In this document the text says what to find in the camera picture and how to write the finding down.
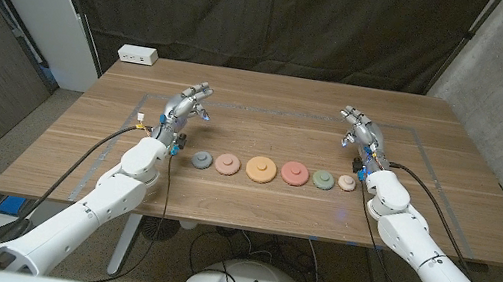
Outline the dusty pink toy ring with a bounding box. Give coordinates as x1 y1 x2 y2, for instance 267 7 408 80
212 150 243 178

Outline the small grey toy ring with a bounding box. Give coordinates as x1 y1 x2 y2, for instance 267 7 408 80
190 148 215 172

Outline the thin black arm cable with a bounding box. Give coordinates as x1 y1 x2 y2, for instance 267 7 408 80
343 176 503 282
86 141 179 282

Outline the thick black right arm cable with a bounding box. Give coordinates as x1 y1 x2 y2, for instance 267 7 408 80
372 161 493 279

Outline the green toy ring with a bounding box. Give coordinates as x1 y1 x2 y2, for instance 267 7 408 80
310 167 338 192

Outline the white power strip box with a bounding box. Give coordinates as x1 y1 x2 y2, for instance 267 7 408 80
115 42 161 68

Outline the large orange toy ring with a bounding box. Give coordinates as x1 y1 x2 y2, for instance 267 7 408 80
243 153 280 187

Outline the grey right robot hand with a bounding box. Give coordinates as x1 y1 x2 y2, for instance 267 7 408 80
330 104 399 181

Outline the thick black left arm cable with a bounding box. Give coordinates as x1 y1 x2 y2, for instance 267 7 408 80
11 106 154 253

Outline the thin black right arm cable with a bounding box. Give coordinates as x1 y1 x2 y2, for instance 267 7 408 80
343 176 503 282

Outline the coral red toy ring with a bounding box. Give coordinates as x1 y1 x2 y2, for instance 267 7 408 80
278 158 313 189

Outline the round black floor fan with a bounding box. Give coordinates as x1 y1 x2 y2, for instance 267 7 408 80
138 214 183 246

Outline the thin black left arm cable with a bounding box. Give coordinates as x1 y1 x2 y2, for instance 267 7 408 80
86 141 179 282

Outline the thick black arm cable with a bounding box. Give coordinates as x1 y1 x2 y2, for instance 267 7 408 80
372 161 493 279
11 106 154 253

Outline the white table leg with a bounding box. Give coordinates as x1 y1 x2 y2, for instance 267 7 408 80
105 210 145 280

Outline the black curtain backdrop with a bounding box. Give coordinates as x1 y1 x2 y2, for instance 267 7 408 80
39 0 495 130

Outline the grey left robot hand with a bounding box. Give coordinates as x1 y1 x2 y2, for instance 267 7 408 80
153 75 217 152

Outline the small beige toy ring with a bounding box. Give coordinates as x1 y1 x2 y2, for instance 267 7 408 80
336 173 358 194

